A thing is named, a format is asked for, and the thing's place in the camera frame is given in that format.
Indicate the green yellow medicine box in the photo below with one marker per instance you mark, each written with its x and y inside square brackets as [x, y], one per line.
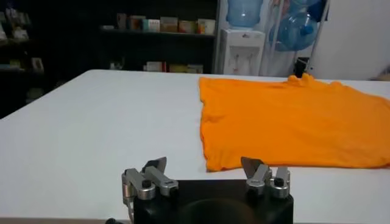
[177, 68]

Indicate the white water dispenser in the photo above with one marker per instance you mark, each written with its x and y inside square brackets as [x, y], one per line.
[240, 51]

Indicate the white box with red stripe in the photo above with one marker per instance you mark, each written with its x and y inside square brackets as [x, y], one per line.
[153, 66]

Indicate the orange t-shirt with white print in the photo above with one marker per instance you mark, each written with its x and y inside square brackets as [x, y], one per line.
[289, 128]

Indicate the white orange medicine box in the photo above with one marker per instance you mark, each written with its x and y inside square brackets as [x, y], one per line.
[200, 26]

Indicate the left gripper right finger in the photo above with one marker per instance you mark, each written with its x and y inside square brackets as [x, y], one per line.
[259, 179]

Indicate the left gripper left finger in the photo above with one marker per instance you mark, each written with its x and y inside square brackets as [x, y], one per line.
[146, 185]

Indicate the yellow and red box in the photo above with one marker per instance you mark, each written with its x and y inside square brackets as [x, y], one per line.
[186, 26]

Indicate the white red upright box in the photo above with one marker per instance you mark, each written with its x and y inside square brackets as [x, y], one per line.
[121, 20]

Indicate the blue water jug with label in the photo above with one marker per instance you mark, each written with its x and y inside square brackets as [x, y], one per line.
[243, 12]

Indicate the black shelf unit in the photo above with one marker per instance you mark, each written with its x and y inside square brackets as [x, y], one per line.
[170, 48]

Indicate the green white medicine box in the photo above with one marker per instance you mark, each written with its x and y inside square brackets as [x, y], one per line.
[195, 68]

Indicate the teal and white box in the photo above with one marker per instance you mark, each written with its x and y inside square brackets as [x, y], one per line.
[151, 25]

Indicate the yellow box with white label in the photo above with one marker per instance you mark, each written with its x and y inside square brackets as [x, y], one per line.
[168, 24]

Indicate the small flat white box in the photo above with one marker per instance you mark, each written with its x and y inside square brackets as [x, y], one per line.
[107, 27]

